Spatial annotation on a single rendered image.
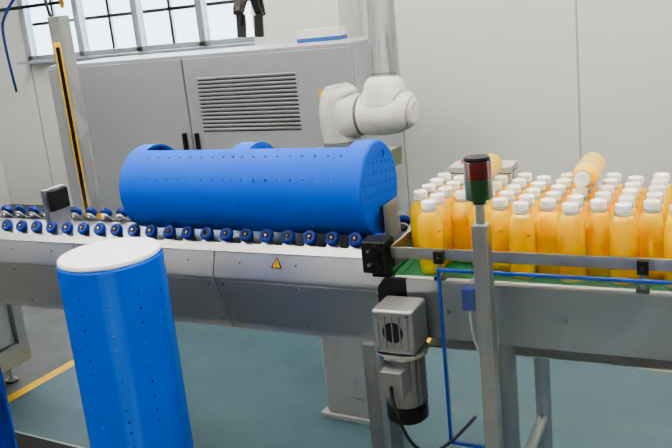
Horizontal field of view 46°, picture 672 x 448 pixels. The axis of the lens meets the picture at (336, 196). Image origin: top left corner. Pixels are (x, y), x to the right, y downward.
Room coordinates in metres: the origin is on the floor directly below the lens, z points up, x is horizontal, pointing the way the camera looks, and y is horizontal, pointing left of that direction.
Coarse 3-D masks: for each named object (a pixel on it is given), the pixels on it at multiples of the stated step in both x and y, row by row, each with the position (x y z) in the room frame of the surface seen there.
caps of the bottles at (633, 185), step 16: (528, 176) 2.24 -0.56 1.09; (544, 176) 2.20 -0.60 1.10; (608, 176) 2.14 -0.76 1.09; (640, 176) 2.08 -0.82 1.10; (656, 176) 2.08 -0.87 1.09; (512, 192) 2.05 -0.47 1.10; (528, 192) 2.06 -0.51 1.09; (560, 192) 2.00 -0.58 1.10; (576, 192) 2.00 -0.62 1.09; (608, 192) 1.95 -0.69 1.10; (624, 192) 1.95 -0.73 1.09; (656, 192) 1.91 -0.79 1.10; (576, 208) 1.87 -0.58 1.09; (624, 208) 1.81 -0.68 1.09; (656, 208) 1.82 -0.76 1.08
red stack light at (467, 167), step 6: (486, 162) 1.76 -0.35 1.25; (468, 168) 1.76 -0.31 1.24; (474, 168) 1.75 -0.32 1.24; (480, 168) 1.75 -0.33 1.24; (486, 168) 1.75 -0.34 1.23; (468, 174) 1.76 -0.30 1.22; (474, 174) 1.75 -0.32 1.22; (480, 174) 1.75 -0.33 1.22; (486, 174) 1.75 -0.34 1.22; (474, 180) 1.75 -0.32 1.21
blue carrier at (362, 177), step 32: (128, 160) 2.60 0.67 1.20; (160, 160) 2.54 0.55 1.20; (192, 160) 2.48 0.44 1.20; (224, 160) 2.42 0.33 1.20; (256, 160) 2.37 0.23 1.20; (288, 160) 2.31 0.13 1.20; (320, 160) 2.26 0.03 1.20; (352, 160) 2.22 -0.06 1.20; (384, 160) 2.33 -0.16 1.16; (128, 192) 2.54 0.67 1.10; (160, 192) 2.48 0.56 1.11; (192, 192) 2.43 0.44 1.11; (224, 192) 2.37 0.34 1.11; (256, 192) 2.32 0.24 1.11; (288, 192) 2.27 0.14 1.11; (320, 192) 2.22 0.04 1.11; (352, 192) 2.17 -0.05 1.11; (384, 192) 2.31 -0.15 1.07; (160, 224) 2.56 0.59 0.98; (192, 224) 2.49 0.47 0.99; (224, 224) 2.42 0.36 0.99; (256, 224) 2.36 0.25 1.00; (288, 224) 2.31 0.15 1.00; (320, 224) 2.25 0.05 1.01; (352, 224) 2.20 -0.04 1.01
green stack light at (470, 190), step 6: (468, 180) 1.77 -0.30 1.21; (480, 180) 1.75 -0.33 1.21; (486, 180) 1.75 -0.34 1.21; (468, 186) 1.76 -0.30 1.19; (474, 186) 1.75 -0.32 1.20; (480, 186) 1.75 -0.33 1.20; (486, 186) 1.75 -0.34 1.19; (492, 186) 1.77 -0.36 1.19; (468, 192) 1.76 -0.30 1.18; (474, 192) 1.75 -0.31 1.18; (480, 192) 1.75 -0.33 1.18; (486, 192) 1.75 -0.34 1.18; (492, 192) 1.77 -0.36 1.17; (468, 198) 1.77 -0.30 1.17; (474, 198) 1.75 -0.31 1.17; (480, 198) 1.75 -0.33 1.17; (486, 198) 1.75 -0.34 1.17
